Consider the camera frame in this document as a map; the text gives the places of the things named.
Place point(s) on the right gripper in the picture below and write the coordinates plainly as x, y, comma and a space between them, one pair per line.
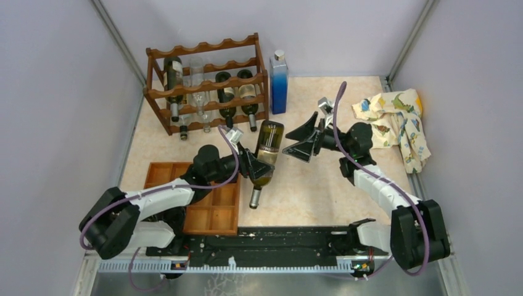
304, 149

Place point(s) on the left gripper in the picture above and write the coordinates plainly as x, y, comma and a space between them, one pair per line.
250, 165

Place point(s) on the tall green wine bottle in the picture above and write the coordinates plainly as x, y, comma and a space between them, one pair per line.
267, 149

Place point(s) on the green wine bottle white label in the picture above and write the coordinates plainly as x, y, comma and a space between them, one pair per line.
226, 95

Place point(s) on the green wine bottle dark label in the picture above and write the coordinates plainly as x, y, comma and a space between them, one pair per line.
247, 92

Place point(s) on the blue square glass bottle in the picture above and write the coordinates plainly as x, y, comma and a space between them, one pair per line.
279, 75

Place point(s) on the clear liquor bottle black cap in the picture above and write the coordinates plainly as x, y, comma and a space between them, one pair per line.
184, 119

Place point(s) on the clear tall glass bottle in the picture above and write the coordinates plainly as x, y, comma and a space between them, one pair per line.
197, 77

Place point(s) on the dark bottle brown label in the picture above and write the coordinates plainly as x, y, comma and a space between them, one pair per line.
173, 76

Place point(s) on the clear square glass bottle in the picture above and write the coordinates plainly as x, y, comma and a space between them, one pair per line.
204, 100

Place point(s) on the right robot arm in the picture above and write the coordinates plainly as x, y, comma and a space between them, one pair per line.
416, 233

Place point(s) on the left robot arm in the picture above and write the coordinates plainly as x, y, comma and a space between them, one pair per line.
118, 219

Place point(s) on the wooden wine rack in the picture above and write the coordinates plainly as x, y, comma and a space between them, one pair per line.
155, 93

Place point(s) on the wooden compartment tray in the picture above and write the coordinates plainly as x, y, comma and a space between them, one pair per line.
216, 214

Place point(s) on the dinosaur print cloth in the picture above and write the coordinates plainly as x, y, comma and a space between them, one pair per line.
396, 120

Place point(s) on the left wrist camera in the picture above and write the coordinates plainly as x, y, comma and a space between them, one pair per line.
234, 135

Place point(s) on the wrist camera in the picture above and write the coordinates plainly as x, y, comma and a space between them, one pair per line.
327, 108
234, 135

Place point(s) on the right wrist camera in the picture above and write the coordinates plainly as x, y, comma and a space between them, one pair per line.
327, 108

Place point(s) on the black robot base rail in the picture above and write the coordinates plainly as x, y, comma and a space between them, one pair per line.
272, 247

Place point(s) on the aluminium corner frame post right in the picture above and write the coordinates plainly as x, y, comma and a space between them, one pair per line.
414, 34

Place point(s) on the aluminium corner frame post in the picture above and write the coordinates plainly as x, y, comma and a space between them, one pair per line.
118, 39
414, 34

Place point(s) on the aluminium corner frame post left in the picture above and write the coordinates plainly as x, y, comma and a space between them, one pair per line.
118, 39

